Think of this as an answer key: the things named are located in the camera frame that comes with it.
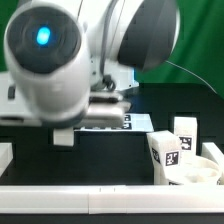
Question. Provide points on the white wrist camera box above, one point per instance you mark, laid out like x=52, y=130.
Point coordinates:
x=13, y=109

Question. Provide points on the white left fence rail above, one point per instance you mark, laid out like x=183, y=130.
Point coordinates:
x=6, y=156

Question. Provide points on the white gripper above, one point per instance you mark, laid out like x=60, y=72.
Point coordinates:
x=106, y=109

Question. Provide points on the white marker board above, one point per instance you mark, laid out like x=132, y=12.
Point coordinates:
x=133, y=123

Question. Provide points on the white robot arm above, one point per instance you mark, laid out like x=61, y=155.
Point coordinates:
x=56, y=51

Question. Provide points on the white front fence rail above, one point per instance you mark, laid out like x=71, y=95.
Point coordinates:
x=111, y=199

